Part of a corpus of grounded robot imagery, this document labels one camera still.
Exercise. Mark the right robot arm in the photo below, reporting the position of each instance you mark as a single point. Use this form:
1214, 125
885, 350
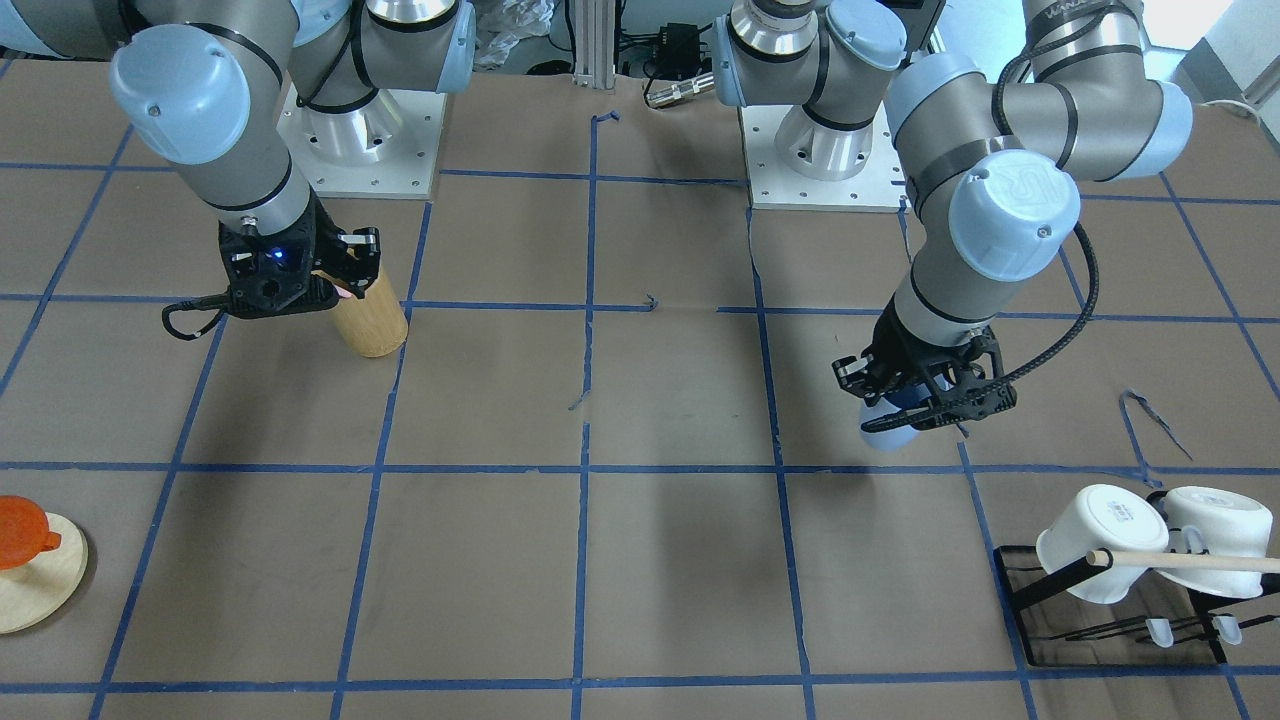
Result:
203, 81

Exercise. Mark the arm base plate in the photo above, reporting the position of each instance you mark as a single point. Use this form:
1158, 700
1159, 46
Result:
795, 164
387, 150

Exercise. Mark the pink chopstick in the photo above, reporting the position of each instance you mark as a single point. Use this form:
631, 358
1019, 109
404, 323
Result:
342, 289

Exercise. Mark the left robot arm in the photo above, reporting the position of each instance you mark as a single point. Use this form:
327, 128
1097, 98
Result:
991, 171

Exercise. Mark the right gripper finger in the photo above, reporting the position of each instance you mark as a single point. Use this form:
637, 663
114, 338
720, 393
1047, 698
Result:
350, 260

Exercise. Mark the black wire mug rack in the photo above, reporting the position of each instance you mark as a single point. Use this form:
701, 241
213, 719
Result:
1112, 608

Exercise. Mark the white mug with face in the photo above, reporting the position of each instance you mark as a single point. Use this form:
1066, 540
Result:
1101, 516

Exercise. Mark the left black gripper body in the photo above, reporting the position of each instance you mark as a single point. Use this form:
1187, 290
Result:
903, 354

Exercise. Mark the aluminium frame post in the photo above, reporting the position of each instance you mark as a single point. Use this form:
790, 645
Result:
595, 39

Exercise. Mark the wooden mug tree stand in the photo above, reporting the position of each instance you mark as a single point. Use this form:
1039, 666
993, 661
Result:
34, 591

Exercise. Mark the white mug outer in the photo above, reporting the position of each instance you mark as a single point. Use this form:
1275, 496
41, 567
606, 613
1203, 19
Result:
1222, 523

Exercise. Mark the bamboo cylinder holder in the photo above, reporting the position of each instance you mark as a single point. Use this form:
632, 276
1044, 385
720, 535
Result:
376, 325

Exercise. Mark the orange mug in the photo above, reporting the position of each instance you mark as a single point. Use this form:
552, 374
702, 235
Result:
25, 532

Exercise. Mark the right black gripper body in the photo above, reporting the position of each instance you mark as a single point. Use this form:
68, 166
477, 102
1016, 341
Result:
327, 236

